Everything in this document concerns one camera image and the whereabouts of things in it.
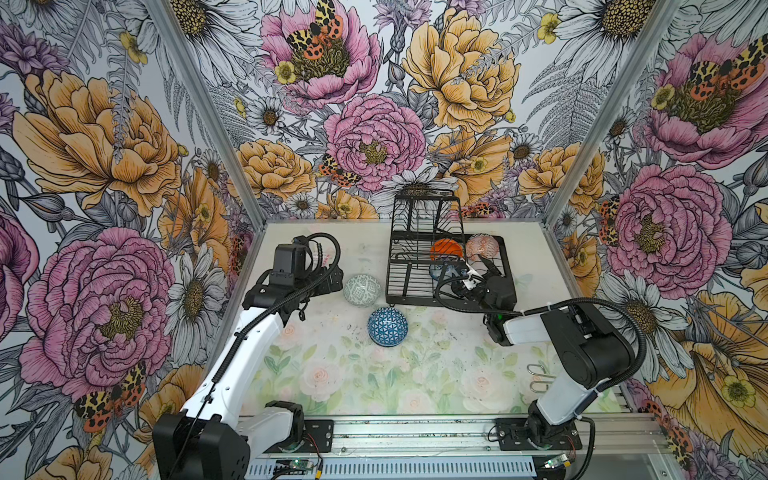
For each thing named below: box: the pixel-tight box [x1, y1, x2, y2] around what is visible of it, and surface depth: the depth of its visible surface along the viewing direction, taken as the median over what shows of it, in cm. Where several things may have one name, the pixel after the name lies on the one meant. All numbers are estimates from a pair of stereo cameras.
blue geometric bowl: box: [367, 307, 409, 348], surface depth 91 cm
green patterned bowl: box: [343, 274, 382, 308], surface depth 101 cm
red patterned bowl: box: [466, 233, 500, 261], surface depth 111 cm
